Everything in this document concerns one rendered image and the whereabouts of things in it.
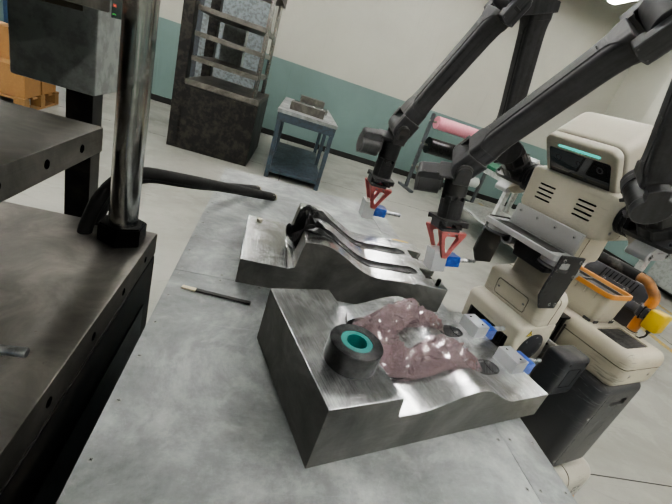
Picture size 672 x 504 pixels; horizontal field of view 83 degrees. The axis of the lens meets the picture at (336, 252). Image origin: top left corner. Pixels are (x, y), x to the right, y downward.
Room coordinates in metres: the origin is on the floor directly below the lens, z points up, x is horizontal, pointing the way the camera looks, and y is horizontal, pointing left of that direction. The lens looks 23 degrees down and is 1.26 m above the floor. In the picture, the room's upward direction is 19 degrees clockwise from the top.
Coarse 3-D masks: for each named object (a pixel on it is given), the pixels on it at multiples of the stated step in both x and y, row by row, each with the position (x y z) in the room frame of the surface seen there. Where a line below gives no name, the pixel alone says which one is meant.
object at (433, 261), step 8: (432, 248) 0.91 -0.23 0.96; (432, 256) 0.89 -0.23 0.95; (440, 256) 0.89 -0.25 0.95; (448, 256) 0.90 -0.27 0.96; (456, 256) 0.91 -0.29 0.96; (424, 264) 0.92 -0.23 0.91; (432, 264) 0.89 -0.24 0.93; (440, 264) 0.89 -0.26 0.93; (448, 264) 0.90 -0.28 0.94; (456, 264) 0.91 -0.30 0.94
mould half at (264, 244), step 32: (256, 224) 0.92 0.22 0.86; (256, 256) 0.75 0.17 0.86; (288, 256) 0.80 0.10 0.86; (320, 256) 0.76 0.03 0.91; (384, 256) 0.94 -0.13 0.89; (288, 288) 0.75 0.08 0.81; (320, 288) 0.77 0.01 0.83; (352, 288) 0.79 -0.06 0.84; (384, 288) 0.81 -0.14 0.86; (416, 288) 0.83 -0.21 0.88
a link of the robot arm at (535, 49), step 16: (496, 0) 1.11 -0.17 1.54; (544, 0) 1.07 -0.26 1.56; (528, 16) 1.10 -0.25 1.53; (544, 16) 1.09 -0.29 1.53; (528, 32) 1.11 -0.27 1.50; (544, 32) 1.12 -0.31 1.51; (528, 48) 1.12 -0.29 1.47; (512, 64) 1.16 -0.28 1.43; (528, 64) 1.14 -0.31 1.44; (512, 80) 1.16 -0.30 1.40; (528, 80) 1.16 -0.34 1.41; (512, 96) 1.16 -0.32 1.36; (512, 160) 1.21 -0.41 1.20
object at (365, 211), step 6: (366, 198) 1.17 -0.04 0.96; (366, 204) 1.13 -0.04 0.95; (360, 210) 1.16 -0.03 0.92; (366, 210) 1.14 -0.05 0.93; (372, 210) 1.14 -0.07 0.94; (378, 210) 1.15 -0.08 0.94; (384, 210) 1.15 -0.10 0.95; (366, 216) 1.14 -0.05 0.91; (372, 216) 1.14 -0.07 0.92; (378, 216) 1.15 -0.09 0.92; (384, 216) 1.16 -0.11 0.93; (396, 216) 1.18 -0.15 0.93
